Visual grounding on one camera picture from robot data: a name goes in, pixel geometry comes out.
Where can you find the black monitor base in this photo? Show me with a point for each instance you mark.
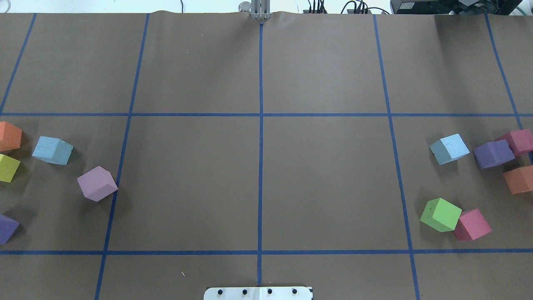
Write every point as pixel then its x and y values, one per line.
pixel 453 7

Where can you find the orange block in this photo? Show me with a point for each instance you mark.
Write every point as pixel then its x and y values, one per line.
pixel 519 180
pixel 10 136

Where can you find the orange block right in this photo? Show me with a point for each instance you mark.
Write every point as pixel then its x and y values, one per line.
pixel 519 180

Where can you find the silver metal clamp bracket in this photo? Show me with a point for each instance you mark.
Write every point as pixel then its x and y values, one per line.
pixel 258 9

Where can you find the orange block left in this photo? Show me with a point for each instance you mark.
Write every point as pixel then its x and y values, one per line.
pixel 10 136

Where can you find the purple block right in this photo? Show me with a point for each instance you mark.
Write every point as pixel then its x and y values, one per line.
pixel 493 154

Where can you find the purple block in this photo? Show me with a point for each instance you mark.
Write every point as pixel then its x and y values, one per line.
pixel 7 228
pixel 493 154

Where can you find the light blue block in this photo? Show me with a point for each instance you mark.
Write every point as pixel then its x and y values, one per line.
pixel 449 149
pixel 52 150

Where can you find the green block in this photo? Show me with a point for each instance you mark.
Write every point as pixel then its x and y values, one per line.
pixel 441 215

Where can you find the brown paper table mat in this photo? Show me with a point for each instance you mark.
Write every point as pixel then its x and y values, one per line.
pixel 293 151

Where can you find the red block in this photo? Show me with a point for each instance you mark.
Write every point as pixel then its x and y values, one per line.
pixel 471 225
pixel 520 141

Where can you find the yellow block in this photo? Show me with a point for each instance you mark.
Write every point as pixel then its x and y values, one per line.
pixel 8 168

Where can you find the purple block left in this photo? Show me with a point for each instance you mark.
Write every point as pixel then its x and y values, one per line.
pixel 7 228

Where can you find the red block lower right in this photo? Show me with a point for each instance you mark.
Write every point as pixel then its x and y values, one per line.
pixel 471 225

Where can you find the red block upper right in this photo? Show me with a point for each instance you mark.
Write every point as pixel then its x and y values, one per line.
pixel 520 141

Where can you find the white metal base plate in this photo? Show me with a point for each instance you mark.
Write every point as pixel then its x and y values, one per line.
pixel 259 293

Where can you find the pink lilac block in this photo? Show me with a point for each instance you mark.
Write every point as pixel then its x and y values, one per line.
pixel 97 184

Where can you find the grey USB hub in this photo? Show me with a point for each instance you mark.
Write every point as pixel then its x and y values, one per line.
pixel 346 11

